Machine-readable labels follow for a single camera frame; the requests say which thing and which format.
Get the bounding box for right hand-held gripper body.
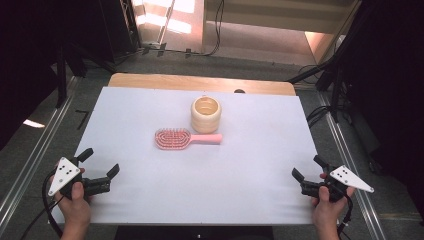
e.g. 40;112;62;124
300;164;375;203

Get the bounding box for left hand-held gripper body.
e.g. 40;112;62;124
48;157;112;201

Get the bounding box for pink hairbrush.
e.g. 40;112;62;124
154;127;223;151

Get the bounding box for cream ribbed cup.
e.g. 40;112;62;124
190;95;223;135

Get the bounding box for person's left hand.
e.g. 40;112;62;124
49;166;93;228

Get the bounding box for person's right hand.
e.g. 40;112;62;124
310;172;356;228

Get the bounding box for black tripod stand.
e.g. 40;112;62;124
287;0;378;124

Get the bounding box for white table mat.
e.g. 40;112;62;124
49;86;340;226

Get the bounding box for wooden table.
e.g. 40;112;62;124
108;73;297;97

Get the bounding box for black cabinet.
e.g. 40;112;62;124
98;0;142;65

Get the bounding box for metal floor rail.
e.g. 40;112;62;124
316;90;388;240
0;75;82;231

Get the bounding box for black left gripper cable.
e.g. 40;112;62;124
19;169;65;240

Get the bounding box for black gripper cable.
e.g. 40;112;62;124
335;193;354;240
19;169;65;240

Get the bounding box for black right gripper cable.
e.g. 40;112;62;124
335;193;354;240

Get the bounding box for black floor cables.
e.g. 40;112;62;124
305;104;334;129

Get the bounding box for black hanging cable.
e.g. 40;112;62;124
203;0;225;57

